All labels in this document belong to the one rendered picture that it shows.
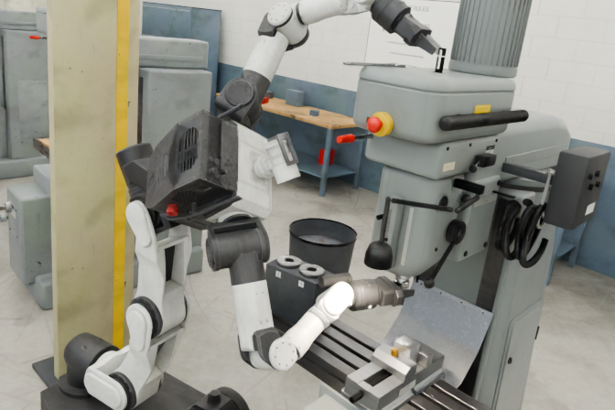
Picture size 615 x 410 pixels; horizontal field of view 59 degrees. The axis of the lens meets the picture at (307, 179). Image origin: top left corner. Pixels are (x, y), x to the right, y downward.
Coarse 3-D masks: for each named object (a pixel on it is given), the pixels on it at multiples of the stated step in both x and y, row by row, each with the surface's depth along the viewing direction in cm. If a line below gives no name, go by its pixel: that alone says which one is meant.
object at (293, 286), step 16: (288, 256) 200; (272, 272) 195; (288, 272) 191; (304, 272) 189; (320, 272) 191; (272, 288) 196; (288, 288) 192; (304, 288) 188; (320, 288) 188; (272, 304) 198; (288, 304) 193; (304, 304) 189; (288, 320) 194
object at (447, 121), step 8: (496, 112) 145; (504, 112) 147; (512, 112) 151; (520, 112) 154; (440, 120) 127; (448, 120) 125; (456, 120) 127; (464, 120) 129; (472, 120) 132; (480, 120) 135; (488, 120) 138; (496, 120) 142; (504, 120) 146; (512, 120) 150; (520, 120) 154; (448, 128) 126; (456, 128) 128; (464, 128) 132
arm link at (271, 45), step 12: (276, 12) 158; (288, 12) 156; (264, 24) 160; (276, 24) 157; (264, 36) 159; (276, 36) 159; (264, 48) 158; (276, 48) 159; (288, 48) 165; (252, 60) 158; (264, 60) 158; (276, 60) 160; (264, 72) 157
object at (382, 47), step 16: (416, 0) 618; (432, 0) 605; (416, 16) 621; (432, 16) 607; (448, 16) 593; (368, 32) 670; (384, 32) 653; (432, 32) 610; (448, 32) 596; (368, 48) 673; (384, 48) 656; (400, 48) 641; (416, 48) 626; (448, 48) 598; (400, 64) 644; (416, 64) 628; (432, 64) 615
